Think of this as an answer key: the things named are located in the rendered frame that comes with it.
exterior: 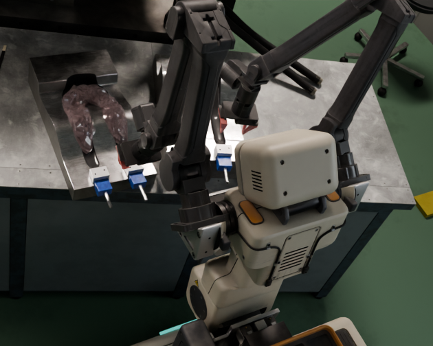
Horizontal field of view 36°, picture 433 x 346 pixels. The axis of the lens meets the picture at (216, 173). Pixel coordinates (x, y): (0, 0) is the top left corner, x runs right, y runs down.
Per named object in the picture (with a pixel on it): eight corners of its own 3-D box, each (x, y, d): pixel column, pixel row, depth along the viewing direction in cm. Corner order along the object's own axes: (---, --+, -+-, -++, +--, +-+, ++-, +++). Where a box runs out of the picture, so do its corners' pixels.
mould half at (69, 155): (154, 184, 207) (160, 162, 199) (72, 200, 196) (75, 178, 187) (102, 73, 232) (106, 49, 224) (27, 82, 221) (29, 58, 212)
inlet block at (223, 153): (232, 188, 205) (237, 178, 201) (216, 187, 204) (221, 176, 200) (227, 155, 213) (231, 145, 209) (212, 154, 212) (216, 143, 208)
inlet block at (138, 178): (152, 203, 199) (155, 193, 195) (137, 206, 197) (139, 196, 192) (137, 170, 205) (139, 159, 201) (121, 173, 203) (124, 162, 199)
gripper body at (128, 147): (118, 144, 177) (126, 137, 171) (153, 136, 182) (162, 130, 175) (125, 167, 177) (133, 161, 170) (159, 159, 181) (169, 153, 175)
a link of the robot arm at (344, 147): (342, 160, 170) (351, 157, 174) (335, 121, 169) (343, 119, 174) (311, 165, 176) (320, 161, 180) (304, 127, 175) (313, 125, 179)
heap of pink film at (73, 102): (133, 145, 207) (137, 129, 201) (78, 155, 199) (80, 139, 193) (106, 87, 220) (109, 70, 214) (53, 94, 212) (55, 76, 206)
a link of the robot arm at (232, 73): (260, 70, 178) (277, 68, 185) (232, 43, 182) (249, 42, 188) (238, 104, 184) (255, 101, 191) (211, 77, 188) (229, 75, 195)
